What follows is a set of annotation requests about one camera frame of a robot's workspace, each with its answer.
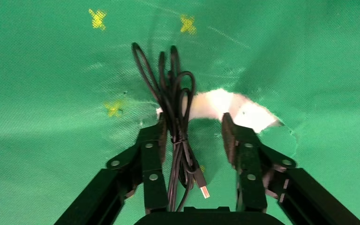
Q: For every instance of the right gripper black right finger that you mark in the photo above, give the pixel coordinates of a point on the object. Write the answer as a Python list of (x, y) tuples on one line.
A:
[(248, 161)]

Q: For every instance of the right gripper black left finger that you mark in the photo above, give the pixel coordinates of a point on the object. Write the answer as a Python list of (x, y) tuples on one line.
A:
[(152, 161)]

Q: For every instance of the green table cloth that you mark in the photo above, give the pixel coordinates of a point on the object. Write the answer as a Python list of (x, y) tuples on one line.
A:
[(59, 77)]

